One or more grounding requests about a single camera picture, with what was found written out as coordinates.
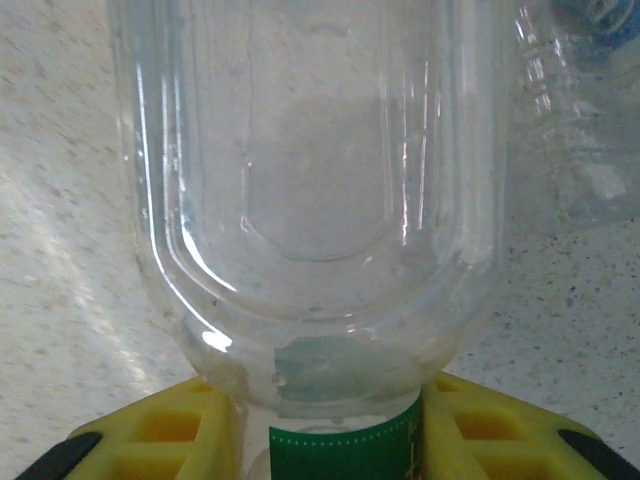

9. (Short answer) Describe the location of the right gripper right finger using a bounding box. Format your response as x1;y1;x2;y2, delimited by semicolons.
418;370;640;480

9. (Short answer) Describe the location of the clear bottle green neck label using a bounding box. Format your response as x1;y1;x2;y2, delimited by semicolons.
105;0;517;480

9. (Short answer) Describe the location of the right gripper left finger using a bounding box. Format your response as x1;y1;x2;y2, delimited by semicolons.
14;374;250;480

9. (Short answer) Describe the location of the white cap blue label bottle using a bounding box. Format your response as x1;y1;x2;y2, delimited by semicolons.
509;0;640;229

